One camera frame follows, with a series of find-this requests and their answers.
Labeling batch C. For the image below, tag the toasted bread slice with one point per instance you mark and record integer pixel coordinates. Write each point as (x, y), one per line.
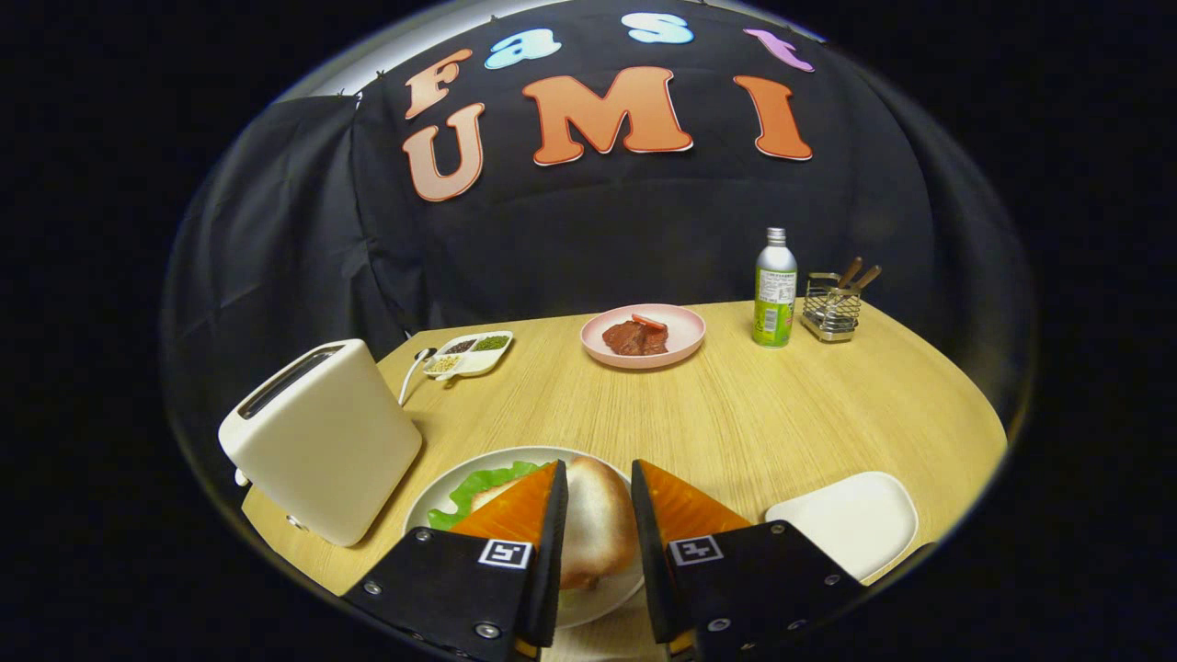
(598, 524)

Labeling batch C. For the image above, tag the square white plate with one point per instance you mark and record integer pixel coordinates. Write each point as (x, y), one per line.
(846, 524)

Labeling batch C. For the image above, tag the green lettuce leaf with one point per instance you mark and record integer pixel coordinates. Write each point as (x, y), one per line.
(478, 485)

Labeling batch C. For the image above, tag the white toaster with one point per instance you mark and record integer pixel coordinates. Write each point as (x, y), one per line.
(322, 460)

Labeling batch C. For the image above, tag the black backdrop cloth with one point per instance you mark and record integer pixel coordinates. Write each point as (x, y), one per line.
(644, 221)

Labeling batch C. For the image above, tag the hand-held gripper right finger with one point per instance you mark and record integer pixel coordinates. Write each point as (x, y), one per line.
(648, 552)

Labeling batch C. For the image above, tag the silver bottle with green label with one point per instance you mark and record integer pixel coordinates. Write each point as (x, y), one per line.
(774, 294)

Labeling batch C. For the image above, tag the dark red meat pieces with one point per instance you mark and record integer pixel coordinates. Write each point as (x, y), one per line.
(630, 340)

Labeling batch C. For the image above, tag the white divided condiment dish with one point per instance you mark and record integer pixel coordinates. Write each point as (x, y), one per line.
(469, 360)

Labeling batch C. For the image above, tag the pink plate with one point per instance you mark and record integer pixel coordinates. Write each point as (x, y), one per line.
(685, 336)

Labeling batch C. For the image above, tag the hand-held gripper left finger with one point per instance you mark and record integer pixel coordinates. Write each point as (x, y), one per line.
(552, 552)

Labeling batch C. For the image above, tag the red sausage piece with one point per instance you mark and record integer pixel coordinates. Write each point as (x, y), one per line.
(648, 322)

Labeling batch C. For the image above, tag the round white plate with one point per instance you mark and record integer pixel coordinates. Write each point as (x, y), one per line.
(432, 492)

